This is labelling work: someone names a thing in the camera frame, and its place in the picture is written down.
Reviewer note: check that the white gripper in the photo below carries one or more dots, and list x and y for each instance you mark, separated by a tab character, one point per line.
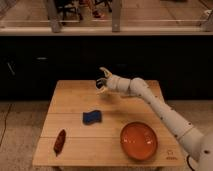
111	81

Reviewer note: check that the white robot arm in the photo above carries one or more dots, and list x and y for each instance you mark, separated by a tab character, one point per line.
197	144

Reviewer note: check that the blue sponge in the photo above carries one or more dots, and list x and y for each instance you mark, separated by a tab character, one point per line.
94	116

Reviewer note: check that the wooden table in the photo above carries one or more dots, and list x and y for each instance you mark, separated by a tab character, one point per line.
98	144

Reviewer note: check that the orange plate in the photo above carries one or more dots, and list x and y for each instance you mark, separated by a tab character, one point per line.
138	141

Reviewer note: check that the black office chair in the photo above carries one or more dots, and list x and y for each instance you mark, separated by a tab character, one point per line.
68	6

